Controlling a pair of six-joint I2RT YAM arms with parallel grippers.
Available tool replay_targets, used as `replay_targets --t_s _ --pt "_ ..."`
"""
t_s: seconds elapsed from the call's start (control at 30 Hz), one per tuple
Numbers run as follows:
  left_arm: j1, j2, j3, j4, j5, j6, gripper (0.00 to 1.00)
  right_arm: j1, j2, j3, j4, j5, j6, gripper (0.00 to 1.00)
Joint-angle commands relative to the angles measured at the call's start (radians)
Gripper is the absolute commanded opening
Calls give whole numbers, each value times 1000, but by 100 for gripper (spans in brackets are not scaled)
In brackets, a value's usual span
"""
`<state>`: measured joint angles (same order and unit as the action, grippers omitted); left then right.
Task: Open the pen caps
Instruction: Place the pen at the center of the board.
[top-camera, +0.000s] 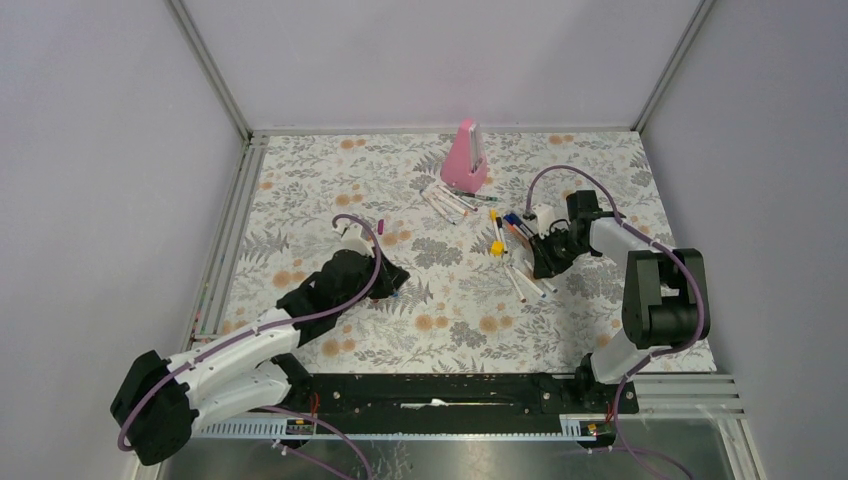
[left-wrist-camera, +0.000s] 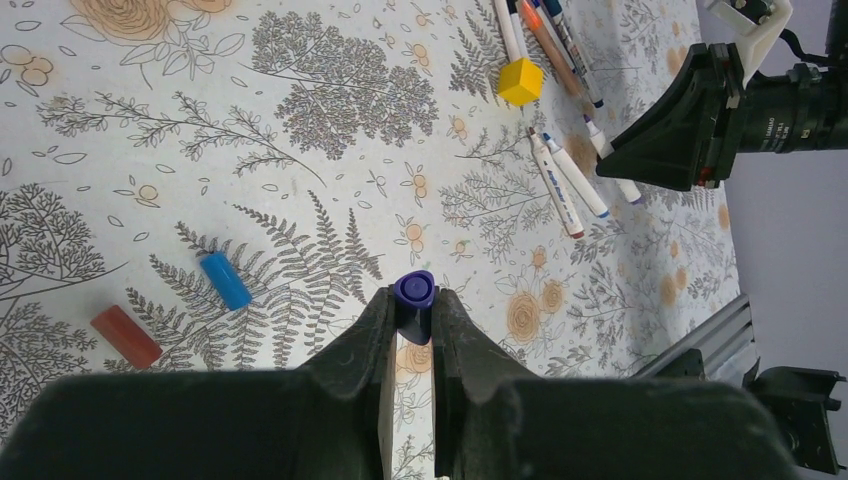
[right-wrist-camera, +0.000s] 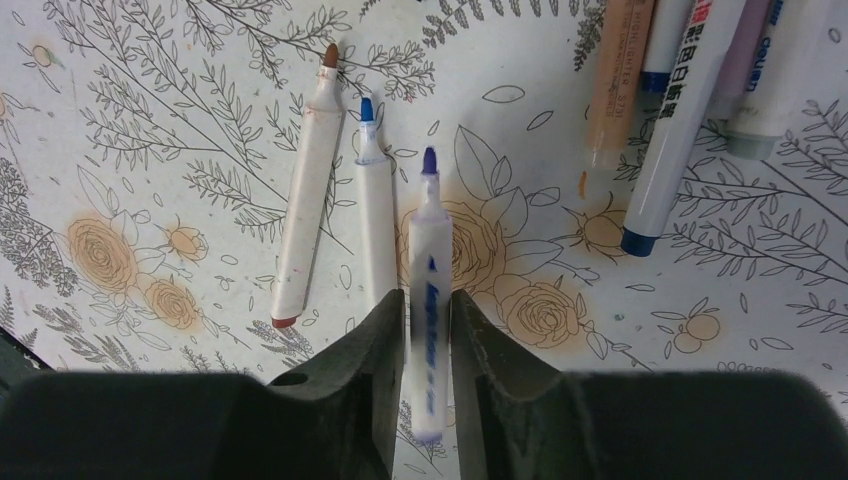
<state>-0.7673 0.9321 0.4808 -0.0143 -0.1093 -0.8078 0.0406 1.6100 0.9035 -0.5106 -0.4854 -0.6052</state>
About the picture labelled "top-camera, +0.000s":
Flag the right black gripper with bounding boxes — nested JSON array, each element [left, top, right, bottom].
[[528, 227, 589, 281]]

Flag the purple capped white marker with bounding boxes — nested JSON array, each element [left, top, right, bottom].
[[523, 260, 558, 294]]

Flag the red brown capped marker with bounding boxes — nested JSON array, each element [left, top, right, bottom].
[[503, 265, 527, 303]]

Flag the magenta capped white marker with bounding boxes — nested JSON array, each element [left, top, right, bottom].
[[438, 185, 478, 212]]

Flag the dark green marker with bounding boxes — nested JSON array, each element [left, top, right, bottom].
[[454, 190, 499, 202]]

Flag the blue capped white marker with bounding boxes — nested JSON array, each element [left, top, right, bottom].
[[419, 190, 456, 225]]

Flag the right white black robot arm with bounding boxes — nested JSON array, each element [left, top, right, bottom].
[[525, 190, 710, 412]]

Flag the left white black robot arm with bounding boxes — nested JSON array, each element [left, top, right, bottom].
[[110, 215, 410, 466]]

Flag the orange brown marker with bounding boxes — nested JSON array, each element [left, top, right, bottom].
[[507, 225, 532, 251]]

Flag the yellow cube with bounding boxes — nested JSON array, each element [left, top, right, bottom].
[[490, 241, 505, 257]]

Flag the floral table mat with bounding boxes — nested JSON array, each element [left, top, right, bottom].
[[202, 132, 674, 373]]

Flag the pink metronome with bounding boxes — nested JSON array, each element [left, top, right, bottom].
[[440, 118, 488, 194]]

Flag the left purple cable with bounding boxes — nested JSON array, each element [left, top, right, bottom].
[[117, 213, 384, 453]]

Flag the purple cable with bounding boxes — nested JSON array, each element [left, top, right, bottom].
[[525, 164, 709, 465], [117, 213, 384, 453]]

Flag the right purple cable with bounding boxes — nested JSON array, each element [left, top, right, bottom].
[[525, 164, 709, 465]]

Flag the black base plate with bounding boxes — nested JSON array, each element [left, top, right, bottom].
[[278, 373, 639, 435]]

